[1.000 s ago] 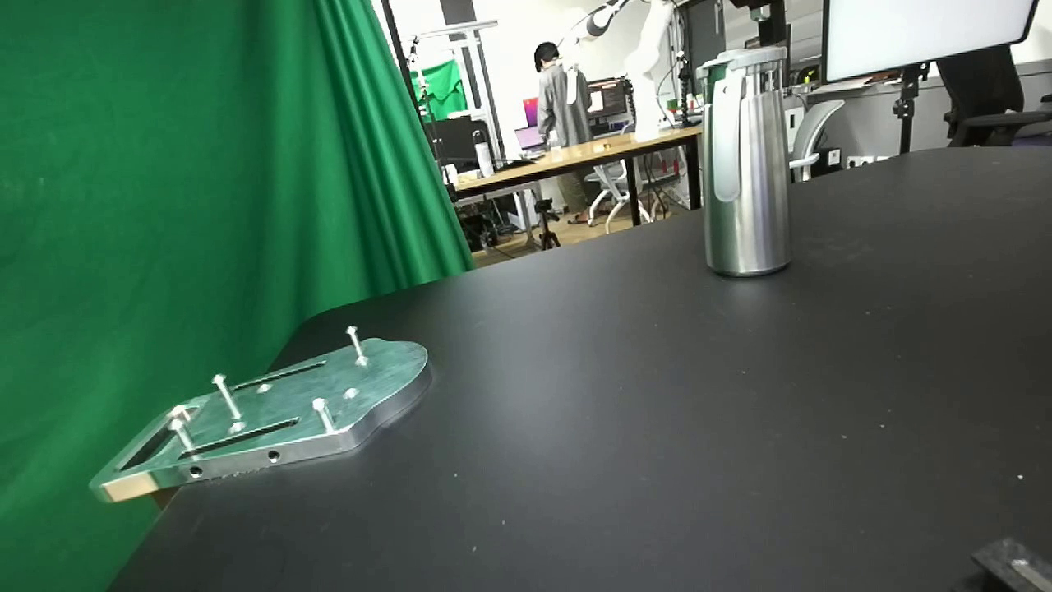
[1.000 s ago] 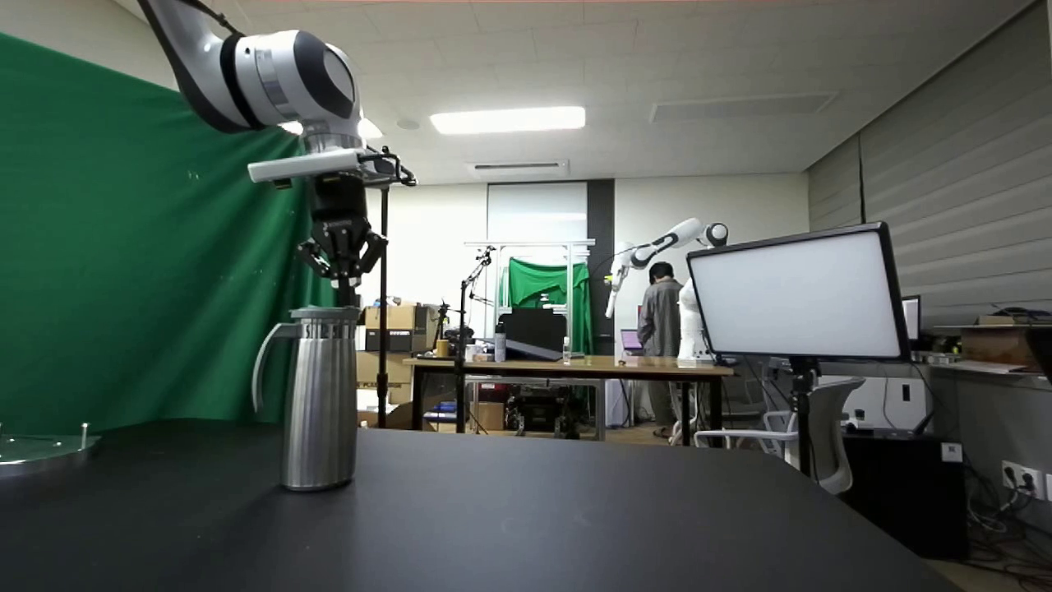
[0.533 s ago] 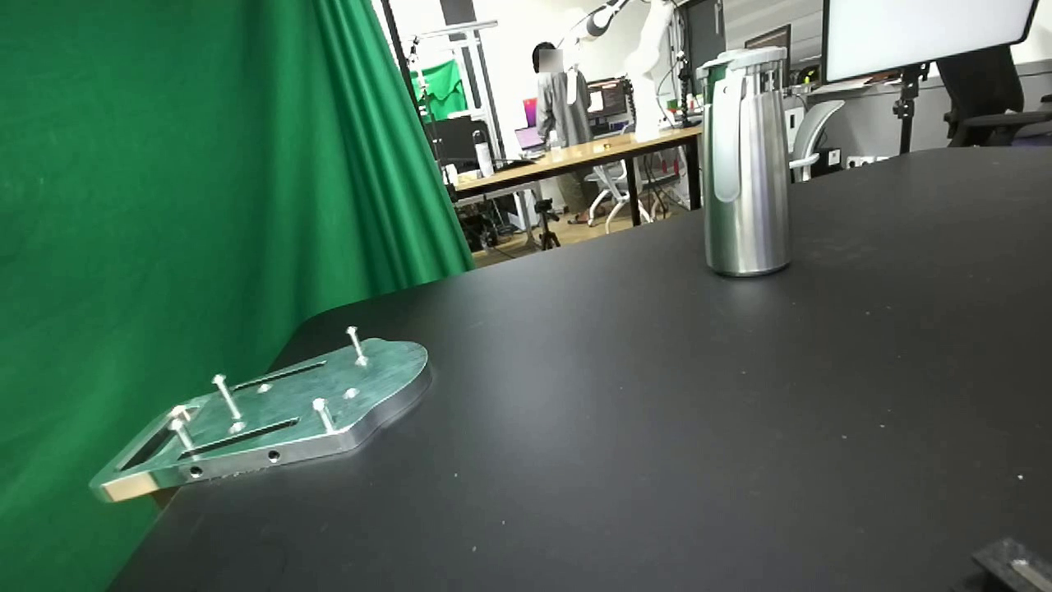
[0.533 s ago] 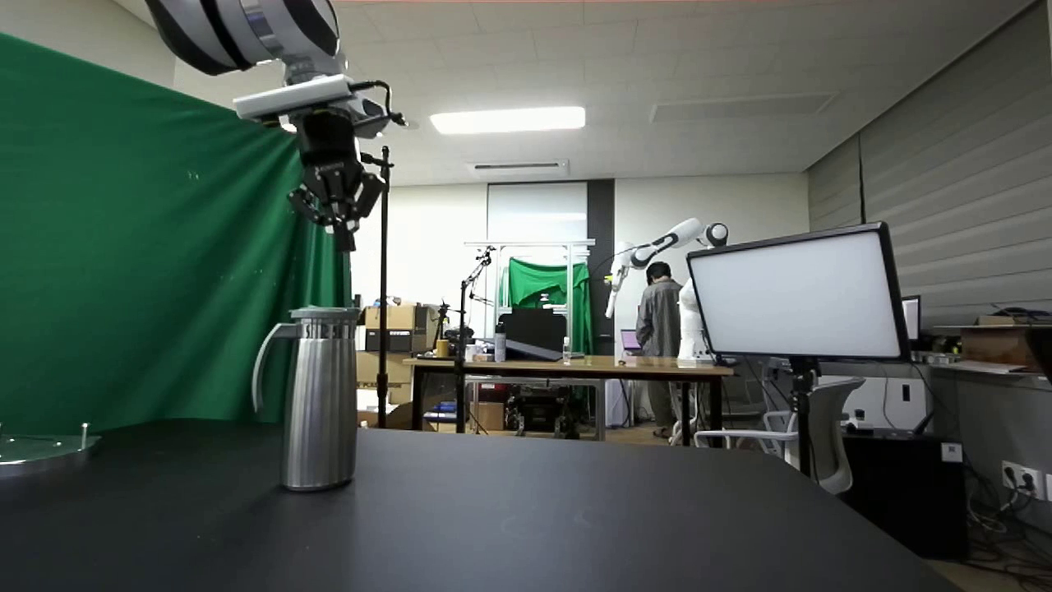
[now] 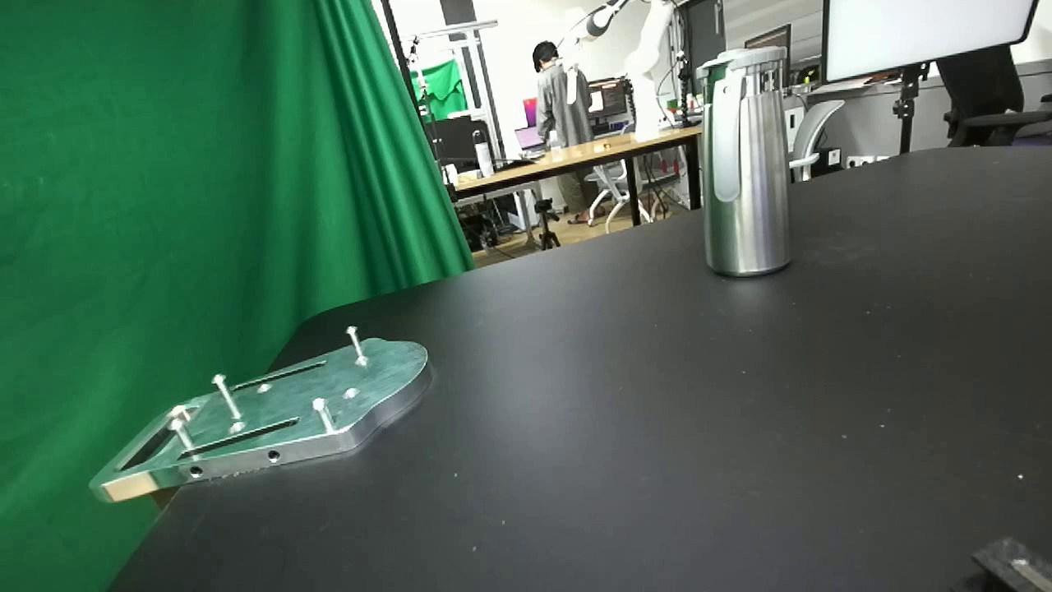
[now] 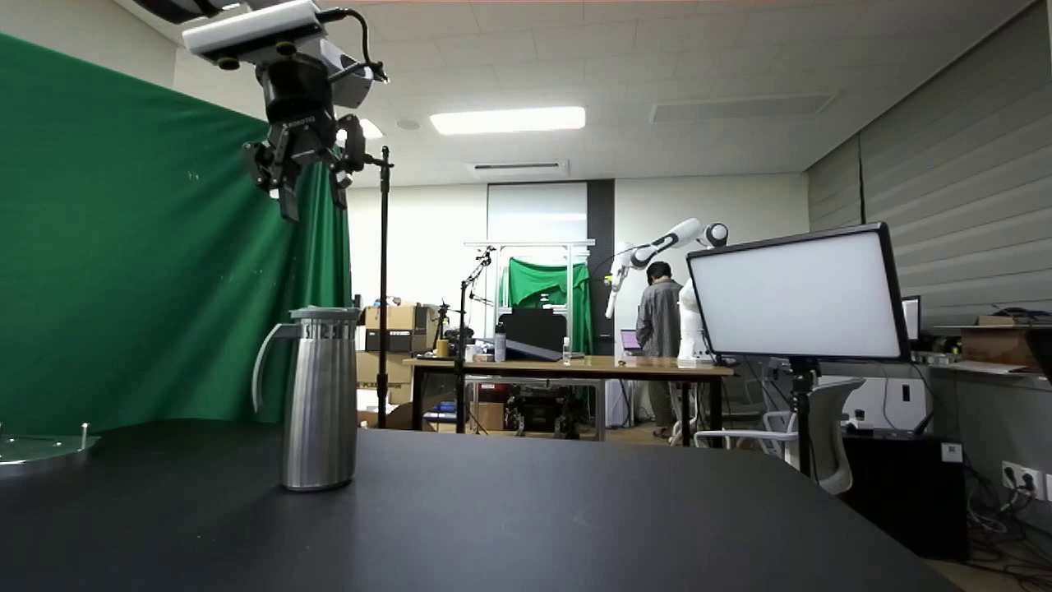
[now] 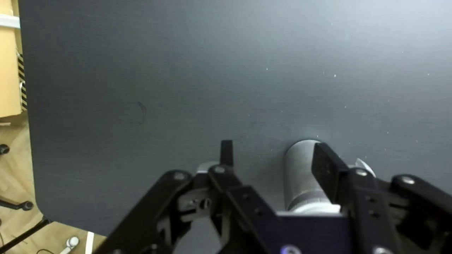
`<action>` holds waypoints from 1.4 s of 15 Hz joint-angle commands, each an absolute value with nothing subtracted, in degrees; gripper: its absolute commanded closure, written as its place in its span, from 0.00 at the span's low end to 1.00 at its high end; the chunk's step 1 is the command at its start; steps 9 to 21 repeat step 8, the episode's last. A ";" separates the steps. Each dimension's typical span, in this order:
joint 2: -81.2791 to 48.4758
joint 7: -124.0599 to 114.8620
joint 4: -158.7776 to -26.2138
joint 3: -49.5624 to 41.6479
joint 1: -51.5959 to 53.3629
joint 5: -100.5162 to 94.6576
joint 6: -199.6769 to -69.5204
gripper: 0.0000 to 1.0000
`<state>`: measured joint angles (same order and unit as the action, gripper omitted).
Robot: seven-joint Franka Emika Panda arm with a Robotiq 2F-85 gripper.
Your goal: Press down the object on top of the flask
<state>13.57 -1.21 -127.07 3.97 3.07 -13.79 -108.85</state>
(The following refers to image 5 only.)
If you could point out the black office chair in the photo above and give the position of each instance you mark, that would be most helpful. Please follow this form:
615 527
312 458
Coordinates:
987 86

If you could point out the person in grey jacket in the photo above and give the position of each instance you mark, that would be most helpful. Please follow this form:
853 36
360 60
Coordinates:
564 100

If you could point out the small green cloth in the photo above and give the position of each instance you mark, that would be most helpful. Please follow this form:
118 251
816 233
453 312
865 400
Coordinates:
443 90

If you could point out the stainless steel flask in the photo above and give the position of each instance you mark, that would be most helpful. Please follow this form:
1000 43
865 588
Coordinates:
745 177

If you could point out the long wooden desk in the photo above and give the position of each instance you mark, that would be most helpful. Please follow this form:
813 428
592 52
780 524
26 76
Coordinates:
568 156

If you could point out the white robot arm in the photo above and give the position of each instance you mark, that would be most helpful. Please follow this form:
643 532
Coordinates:
654 68

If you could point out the metal frame rack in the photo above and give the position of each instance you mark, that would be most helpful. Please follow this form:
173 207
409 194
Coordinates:
478 68

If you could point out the black monitor stand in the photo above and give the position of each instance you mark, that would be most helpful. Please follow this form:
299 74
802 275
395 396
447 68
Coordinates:
908 109

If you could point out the white flask lid with lever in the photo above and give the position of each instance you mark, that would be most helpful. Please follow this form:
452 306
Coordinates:
745 57

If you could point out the metal mounting plate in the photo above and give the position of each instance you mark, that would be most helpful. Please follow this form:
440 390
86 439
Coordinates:
329 383

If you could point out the white office chair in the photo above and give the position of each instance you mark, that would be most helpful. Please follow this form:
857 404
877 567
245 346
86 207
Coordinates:
816 125

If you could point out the silver screw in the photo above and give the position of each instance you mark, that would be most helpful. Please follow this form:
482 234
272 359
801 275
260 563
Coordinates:
323 415
356 346
182 428
228 400

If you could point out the black tall cabinet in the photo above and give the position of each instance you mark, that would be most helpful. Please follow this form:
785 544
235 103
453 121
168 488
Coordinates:
700 43

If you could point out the large monitor screen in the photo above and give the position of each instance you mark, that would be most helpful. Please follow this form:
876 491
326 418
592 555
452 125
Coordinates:
923 36

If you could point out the green curtain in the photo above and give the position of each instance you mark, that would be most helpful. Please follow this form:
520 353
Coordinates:
164 165

